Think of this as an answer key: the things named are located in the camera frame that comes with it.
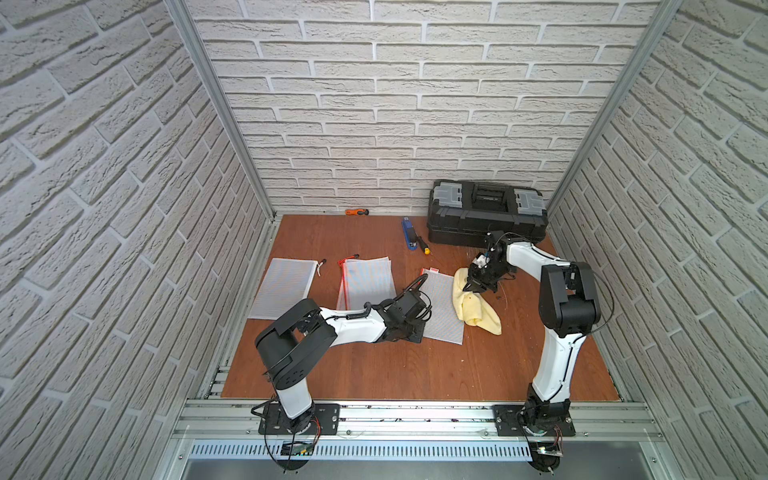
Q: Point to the red zipper mesh document bag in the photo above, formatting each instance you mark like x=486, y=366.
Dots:
x=443, y=325

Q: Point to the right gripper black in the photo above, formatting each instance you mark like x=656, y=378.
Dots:
x=474, y=284

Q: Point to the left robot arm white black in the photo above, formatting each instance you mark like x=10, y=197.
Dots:
x=294, y=344

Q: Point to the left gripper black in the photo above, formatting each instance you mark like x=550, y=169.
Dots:
x=414, y=330

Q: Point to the yellow cleaning cloth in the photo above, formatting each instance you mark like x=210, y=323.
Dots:
x=472, y=308

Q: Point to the orange black utility knife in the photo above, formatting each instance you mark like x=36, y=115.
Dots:
x=357, y=212

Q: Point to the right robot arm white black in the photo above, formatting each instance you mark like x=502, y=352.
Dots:
x=568, y=307

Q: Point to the black plastic toolbox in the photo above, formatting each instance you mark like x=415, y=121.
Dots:
x=462, y=213

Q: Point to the aluminium front rail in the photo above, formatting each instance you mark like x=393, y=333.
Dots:
x=425, y=420

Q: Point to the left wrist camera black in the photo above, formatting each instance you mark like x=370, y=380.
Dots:
x=414, y=305

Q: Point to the black yellow screwdriver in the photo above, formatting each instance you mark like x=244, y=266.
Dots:
x=423, y=245

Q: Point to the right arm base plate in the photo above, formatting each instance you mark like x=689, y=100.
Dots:
x=548, y=419

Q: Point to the white mesh document bag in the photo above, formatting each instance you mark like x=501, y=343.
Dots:
x=365, y=281
x=287, y=281

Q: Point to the blue tool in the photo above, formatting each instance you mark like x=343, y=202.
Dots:
x=410, y=234

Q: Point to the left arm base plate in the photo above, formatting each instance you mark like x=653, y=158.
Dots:
x=322, y=418

